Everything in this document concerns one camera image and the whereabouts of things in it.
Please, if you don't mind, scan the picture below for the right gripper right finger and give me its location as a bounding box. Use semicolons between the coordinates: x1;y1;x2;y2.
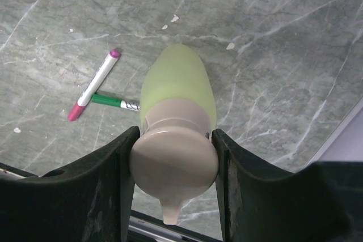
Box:
212;129;362;241

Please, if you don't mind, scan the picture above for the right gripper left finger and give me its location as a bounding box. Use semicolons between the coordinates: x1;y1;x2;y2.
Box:
1;126;140;241

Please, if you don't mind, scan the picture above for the green bottle beige pump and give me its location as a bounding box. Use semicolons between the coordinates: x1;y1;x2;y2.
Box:
129;44;219;225

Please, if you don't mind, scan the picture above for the green whiteboard marker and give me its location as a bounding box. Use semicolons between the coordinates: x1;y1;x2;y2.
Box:
91;94;140;111

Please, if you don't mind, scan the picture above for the pink whiteboard marker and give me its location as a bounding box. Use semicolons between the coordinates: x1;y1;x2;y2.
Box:
67;49;121;121

